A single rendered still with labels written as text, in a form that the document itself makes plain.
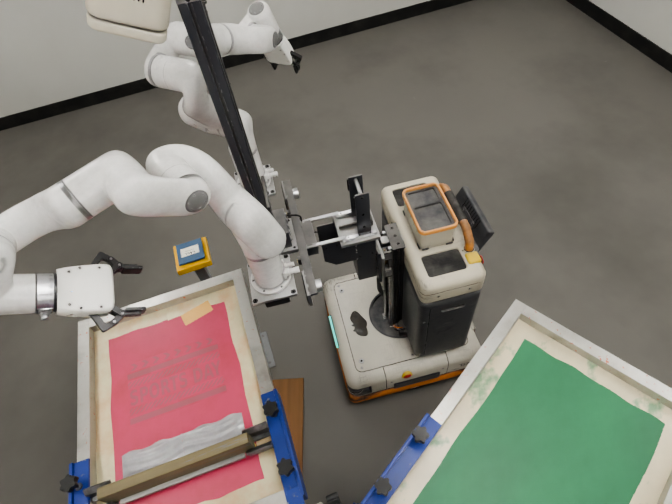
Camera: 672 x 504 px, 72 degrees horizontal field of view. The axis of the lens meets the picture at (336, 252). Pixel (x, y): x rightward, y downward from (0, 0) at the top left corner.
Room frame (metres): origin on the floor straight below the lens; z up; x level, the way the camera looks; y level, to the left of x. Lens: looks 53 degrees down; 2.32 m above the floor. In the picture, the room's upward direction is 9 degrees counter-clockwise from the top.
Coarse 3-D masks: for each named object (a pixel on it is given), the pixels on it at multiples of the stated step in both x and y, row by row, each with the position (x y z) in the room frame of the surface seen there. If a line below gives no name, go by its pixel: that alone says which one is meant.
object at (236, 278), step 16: (240, 272) 0.97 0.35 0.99; (192, 288) 0.93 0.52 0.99; (208, 288) 0.93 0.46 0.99; (224, 288) 0.94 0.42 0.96; (240, 288) 0.90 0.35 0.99; (144, 304) 0.90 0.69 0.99; (160, 304) 0.89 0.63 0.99; (176, 304) 0.90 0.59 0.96; (240, 304) 0.84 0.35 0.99; (128, 320) 0.87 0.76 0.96; (80, 336) 0.81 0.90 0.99; (256, 336) 0.71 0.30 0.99; (80, 352) 0.75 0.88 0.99; (256, 352) 0.65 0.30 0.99; (80, 368) 0.69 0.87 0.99; (256, 368) 0.60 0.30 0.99; (80, 384) 0.64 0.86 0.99; (272, 384) 0.54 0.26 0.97; (80, 400) 0.59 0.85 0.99; (80, 416) 0.54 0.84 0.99; (80, 432) 0.49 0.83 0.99; (80, 448) 0.44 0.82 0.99; (96, 480) 0.35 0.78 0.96; (272, 496) 0.23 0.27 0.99
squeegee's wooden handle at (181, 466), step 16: (208, 448) 0.36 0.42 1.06; (224, 448) 0.36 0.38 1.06; (240, 448) 0.35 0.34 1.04; (176, 464) 0.33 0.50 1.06; (192, 464) 0.33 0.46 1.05; (208, 464) 0.34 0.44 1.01; (128, 480) 0.31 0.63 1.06; (144, 480) 0.31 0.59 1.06; (160, 480) 0.31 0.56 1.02; (112, 496) 0.29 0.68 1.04
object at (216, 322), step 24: (216, 312) 0.84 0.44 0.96; (192, 336) 0.76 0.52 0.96; (216, 336) 0.75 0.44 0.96; (240, 384) 0.57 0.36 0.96; (192, 408) 0.52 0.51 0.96; (216, 408) 0.50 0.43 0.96; (240, 408) 0.49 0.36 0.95; (192, 480) 0.31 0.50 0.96; (216, 480) 0.30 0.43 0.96; (240, 480) 0.29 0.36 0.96
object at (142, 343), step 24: (120, 336) 0.81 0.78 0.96; (144, 336) 0.79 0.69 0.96; (168, 336) 0.78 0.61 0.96; (120, 360) 0.72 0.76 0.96; (120, 384) 0.63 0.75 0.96; (120, 408) 0.55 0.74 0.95; (120, 432) 0.48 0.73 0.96; (144, 432) 0.47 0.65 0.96; (168, 432) 0.46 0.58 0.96; (120, 456) 0.41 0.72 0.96
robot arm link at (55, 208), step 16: (48, 192) 0.64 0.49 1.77; (64, 192) 0.64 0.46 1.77; (16, 208) 0.66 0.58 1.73; (32, 208) 0.66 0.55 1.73; (48, 208) 0.63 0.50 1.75; (64, 208) 0.61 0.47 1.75; (80, 208) 0.62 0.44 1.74; (0, 224) 0.64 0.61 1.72; (16, 224) 0.64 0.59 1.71; (32, 224) 0.65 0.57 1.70; (48, 224) 0.64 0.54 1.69; (64, 224) 0.62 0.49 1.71; (80, 224) 0.62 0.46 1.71; (16, 240) 0.62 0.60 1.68; (32, 240) 0.63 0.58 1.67
